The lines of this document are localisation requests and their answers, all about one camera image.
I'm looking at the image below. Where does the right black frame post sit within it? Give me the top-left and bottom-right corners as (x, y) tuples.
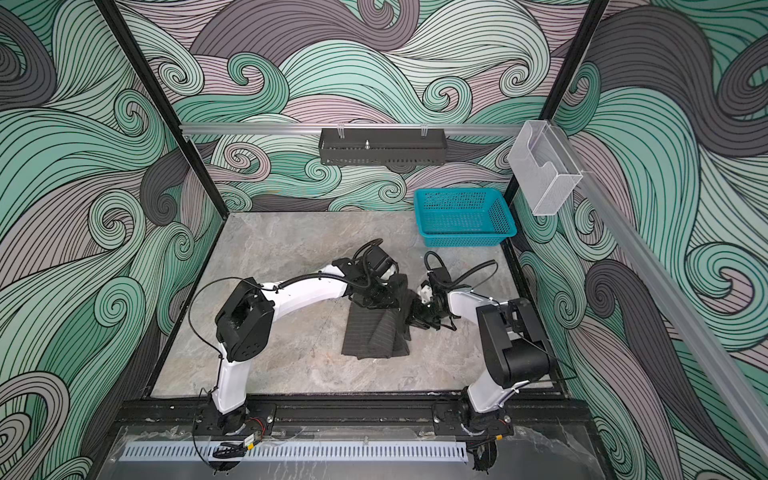
(504, 1), (609, 200)

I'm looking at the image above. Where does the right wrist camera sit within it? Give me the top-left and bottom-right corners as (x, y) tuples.
(417, 282), (434, 305)

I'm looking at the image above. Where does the black frame post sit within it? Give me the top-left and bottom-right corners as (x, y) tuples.
(95, 0), (229, 220)
(504, 1), (609, 200)

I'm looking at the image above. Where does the black perforated wall tray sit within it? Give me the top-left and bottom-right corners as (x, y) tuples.
(318, 128), (448, 169)

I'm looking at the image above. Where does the aluminium wall rail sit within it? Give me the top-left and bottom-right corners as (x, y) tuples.
(179, 122), (522, 137)
(545, 121), (767, 460)

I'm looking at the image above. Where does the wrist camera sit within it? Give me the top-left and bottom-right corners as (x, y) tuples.
(417, 282), (434, 305)
(362, 244), (397, 279)

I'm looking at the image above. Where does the teal plastic basket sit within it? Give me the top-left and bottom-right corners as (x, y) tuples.
(414, 188), (518, 248)

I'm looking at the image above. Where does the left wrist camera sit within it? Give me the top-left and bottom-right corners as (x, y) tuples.
(362, 244), (397, 279)

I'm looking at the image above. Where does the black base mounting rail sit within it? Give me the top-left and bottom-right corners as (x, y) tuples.
(116, 392), (591, 438)

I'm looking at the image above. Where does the aluminium right wall rail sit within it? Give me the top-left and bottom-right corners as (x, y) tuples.
(545, 121), (767, 460)

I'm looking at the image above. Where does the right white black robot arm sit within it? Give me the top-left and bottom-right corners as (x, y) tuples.
(405, 251), (556, 435)

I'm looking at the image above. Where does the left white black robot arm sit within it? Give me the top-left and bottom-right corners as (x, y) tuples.
(211, 239), (408, 435)

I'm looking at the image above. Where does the white slotted cable duct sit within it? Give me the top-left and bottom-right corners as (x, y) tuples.
(118, 441), (468, 464)

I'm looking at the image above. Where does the dark pinstriped long sleeve shirt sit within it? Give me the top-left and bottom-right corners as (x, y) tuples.
(341, 274), (416, 360)

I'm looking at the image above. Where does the left black frame post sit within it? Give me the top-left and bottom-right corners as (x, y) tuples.
(95, 0), (229, 220)

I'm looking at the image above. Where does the aluminium back wall rail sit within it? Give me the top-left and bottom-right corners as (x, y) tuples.
(179, 122), (522, 137)

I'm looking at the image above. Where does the clear plastic wall bin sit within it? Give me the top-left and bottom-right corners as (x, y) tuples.
(507, 120), (583, 216)

